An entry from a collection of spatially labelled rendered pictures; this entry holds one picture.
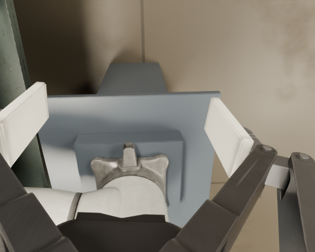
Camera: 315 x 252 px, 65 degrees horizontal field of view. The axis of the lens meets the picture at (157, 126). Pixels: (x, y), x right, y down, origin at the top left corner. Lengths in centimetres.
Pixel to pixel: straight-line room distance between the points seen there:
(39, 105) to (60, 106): 42
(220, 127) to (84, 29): 118
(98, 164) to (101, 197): 12
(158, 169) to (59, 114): 27
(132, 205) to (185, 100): 27
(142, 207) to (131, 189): 5
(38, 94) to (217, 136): 13
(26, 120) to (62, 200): 33
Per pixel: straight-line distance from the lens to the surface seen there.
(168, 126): 61
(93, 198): 49
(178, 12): 130
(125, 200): 49
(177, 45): 132
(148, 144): 57
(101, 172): 60
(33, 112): 19
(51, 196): 50
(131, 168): 56
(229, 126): 17
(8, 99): 90
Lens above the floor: 129
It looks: 63 degrees down
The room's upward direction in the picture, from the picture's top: 172 degrees clockwise
